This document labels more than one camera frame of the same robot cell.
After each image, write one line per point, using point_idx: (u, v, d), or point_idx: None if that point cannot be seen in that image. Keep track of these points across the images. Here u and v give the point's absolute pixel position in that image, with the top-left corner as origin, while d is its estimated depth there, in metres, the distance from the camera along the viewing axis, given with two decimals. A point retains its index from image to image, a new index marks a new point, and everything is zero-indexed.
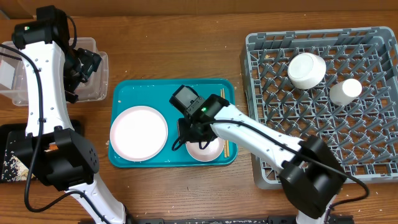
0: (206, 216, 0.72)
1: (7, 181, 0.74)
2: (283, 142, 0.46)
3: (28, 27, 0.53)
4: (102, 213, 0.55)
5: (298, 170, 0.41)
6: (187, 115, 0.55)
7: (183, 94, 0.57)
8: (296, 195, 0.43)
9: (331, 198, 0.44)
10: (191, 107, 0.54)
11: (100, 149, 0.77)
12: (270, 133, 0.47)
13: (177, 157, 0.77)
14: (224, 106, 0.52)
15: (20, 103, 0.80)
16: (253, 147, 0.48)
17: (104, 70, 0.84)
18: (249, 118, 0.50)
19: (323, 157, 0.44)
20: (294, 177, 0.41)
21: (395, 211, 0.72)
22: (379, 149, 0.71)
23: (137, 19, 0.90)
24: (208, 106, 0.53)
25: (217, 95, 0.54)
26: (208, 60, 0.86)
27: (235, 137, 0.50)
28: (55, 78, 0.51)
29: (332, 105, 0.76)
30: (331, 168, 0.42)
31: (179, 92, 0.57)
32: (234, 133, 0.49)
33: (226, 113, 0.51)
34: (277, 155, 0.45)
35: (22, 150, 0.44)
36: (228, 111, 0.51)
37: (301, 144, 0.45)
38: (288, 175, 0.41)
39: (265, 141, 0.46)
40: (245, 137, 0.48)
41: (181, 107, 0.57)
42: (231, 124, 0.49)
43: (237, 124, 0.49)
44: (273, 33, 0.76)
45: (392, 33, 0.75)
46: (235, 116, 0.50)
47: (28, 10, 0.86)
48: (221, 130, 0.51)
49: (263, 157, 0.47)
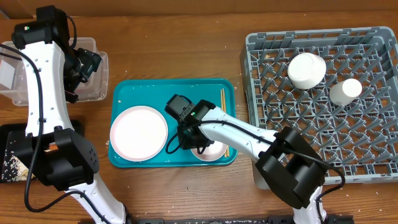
0: (206, 216, 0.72)
1: (7, 181, 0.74)
2: (260, 135, 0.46)
3: (28, 27, 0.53)
4: (102, 213, 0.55)
5: (273, 160, 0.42)
6: (180, 121, 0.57)
7: (176, 103, 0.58)
8: (276, 186, 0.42)
9: (313, 189, 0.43)
10: (183, 113, 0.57)
11: (100, 149, 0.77)
12: (250, 127, 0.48)
13: (177, 157, 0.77)
14: (211, 109, 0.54)
15: (20, 103, 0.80)
16: (235, 144, 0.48)
17: (104, 70, 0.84)
18: (232, 117, 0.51)
19: (299, 147, 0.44)
20: (268, 166, 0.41)
21: (395, 211, 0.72)
22: (379, 149, 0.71)
23: (137, 19, 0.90)
24: (196, 110, 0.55)
25: (206, 100, 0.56)
26: (209, 60, 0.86)
27: (221, 137, 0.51)
28: (55, 78, 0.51)
29: (332, 105, 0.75)
30: (307, 157, 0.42)
31: (172, 101, 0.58)
32: (218, 132, 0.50)
33: (211, 115, 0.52)
34: (256, 148, 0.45)
35: (22, 150, 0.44)
36: (214, 112, 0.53)
37: (277, 135, 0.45)
38: (263, 165, 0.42)
39: (245, 135, 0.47)
40: (228, 134, 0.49)
41: (175, 116, 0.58)
42: (216, 124, 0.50)
43: (221, 124, 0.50)
44: (273, 33, 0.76)
45: (392, 33, 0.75)
46: (220, 117, 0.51)
47: (28, 10, 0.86)
48: (208, 132, 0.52)
49: (246, 152, 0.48)
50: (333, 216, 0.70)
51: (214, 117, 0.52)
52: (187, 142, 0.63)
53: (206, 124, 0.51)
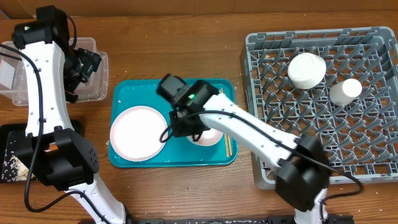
0: (206, 216, 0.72)
1: (7, 181, 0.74)
2: (278, 139, 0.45)
3: (28, 27, 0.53)
4: (102, 213, 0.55)
5: (293, 169, 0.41)
6: (173, 104, 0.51)
7: (170, 83, 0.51)
8: (288, 192, 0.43)
9: (321, 193, 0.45)
10: (178, 95, 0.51)
11: (100, 149, 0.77)
12: (265, 127, 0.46)
13: (177, 157, 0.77)
14: (214, 94, 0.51)
15: (20, 103, 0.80)
16: (244, 140, 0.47)
17: (104, 70, 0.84)
18: (240, 109, 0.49)
19: (317, 155, 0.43)
20: (290, 176, 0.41)
21: (395, 211, 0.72)
22: (379, 149, 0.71)
23: (136, 19, 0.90)
24: (194, 92, 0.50)
25: (206, 81, 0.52)
26: (209, 60, 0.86)
27: (226, 128, 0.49)
28: (55, 78, 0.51)
29: (332, 105, 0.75)
30: (326, 167, 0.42)
31: (165, 81, 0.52)
32: (226, 124, 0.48)
33: (215, 103, 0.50)
34: (270, 150, 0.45)
35: (22, 150, 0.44)
36: (219, 101, 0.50)
37: (296, 141, 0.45)
38: (283, 174, 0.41)
39: (260, 137, 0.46)
40: (238, 130, 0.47)
41: (168, 98, 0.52)
42: (223, 116, 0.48)
43: (230, 117, 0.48)
44: (273, 33, 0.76)
45: (392, 33, 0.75)
46: (226, 107, 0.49)
47: (28, 10, 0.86)
48: (212, 121, 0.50)
49: (255, 149, 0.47)
50: (333, 216, 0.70)
51: (220, 107, 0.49)
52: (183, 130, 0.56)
53: (212, 113, 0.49)
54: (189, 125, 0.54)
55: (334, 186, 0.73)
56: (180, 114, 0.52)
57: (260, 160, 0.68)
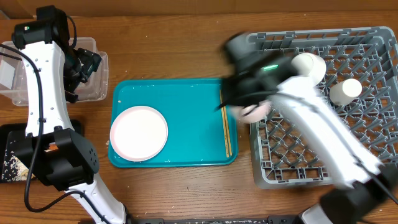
0: (206, 216, 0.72)
1: (7, 181, 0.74)
2: (358, 157, 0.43)
3: (28, 27, 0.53)
4: (102, 213, 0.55)
5: (366, 197, 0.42)
6: (240, 67, 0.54)
7: (239, 43, 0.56)
8: (342, 210, 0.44)
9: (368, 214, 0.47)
10: (247, 55, 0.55)
11: (100, 149, 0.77)
12: (349, 140, 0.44)
13: (177, 157, 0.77)
14: (293, 77, 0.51)
15: (20, 103, 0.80)
16: (313, 137, 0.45)
17: (104, 70, 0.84)
18: (329, 110, 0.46)
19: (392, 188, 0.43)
20: (359, 201, 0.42)
21: (395, 211, 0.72)
22: (379, 149, 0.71)
23: (137, 19, 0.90)
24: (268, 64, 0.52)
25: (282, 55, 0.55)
26: (209, 60, 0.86)
27: (296, 118, 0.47)
28: (55, 78, 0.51)
29: (332, 105, 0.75)
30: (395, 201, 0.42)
31: (236, 39, 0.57)
32: (298, 115, 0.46)
33: (291, 87, 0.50)
34: (342, 161, 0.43)
35: (22, 150, 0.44)
36: (307, 93, 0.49)
37: (378, 169, 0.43)
38: (354, 197, 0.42)
39: (339, 145, 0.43)
40: (314, 126, 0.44)
41: (234, 56, 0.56)
42: (305, 106, 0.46)
43: (311, 109, 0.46)
44: (273, 33, 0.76)
45: (392, 33, 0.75)
46: (306, 99, 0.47)
47: (28, 10, 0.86)
48: (284, 105, 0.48)
49: (319, 150, 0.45)
50: None
51: (301, 96, 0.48)
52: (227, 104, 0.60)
53: (291, 99, 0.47)
54: (246, 98, 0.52)
55: None
56: (245, 82, 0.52)
57: (260, 160, 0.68)
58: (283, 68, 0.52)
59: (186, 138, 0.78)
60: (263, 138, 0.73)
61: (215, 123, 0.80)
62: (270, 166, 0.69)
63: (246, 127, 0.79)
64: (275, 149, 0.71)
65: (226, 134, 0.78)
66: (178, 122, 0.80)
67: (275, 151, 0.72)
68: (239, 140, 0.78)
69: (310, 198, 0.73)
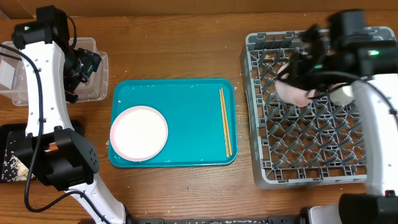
0: (206, 216, 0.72)
1: (7, 181, 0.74)
2: None
3: (28, 27, 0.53)
4: (102, 213, 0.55)
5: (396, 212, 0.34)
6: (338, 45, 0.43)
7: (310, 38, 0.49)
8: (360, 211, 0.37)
9: None
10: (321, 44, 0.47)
11: (100, 149, 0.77)
12: None
13: (177, 157, 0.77)
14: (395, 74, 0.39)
15: (20, 103, 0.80)
16: (376, 137, 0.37)
17: (104, 70, 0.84)
18: None
19: None
20: (386, 211, 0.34)
21: None
22: None
23: (137, 19, 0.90)
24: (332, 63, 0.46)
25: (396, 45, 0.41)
26: (209, 60, 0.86)
27: (369, 111, 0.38)
28: (55, 78, 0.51)
29: (332, 105, 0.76)
30: None
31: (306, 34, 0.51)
32: (374, 110, 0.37)
33: (389, 83, 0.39)
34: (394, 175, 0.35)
35: (22, 150, 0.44)
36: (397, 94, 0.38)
37: None
38: (382, 207, 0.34)
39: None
40: (384, 127, 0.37)
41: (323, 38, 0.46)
42: (384, 104, 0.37)
43: (390, 110, 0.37)
44: (273, 33, 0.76)
45: (392, 33, 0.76)
46: (393, 99, 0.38)
47: (28, 10, 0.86)
48: (363, 95, 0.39)
49: (374, 154, 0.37)
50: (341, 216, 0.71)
51: (390, 93, 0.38)
52: (300, 84, 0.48)
53: (376, 92, 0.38)
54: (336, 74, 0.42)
55: (334, 186, 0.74)
56: (346, 57, 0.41)
57: (260, 160, 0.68)
58: (389, 58, 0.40)
59: (186, 138, 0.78)
60: (263, 138, 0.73)
61: (215, 123, 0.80)
62: (270, 166, 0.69)
63: (247, 128, 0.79)
64: (274, 149, 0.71)
65: (226, 134, 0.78)
66: (178, 122, 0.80)
67: (275, 151, 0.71)
68: (239, 140, 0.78)
69: (310, 198, 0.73)
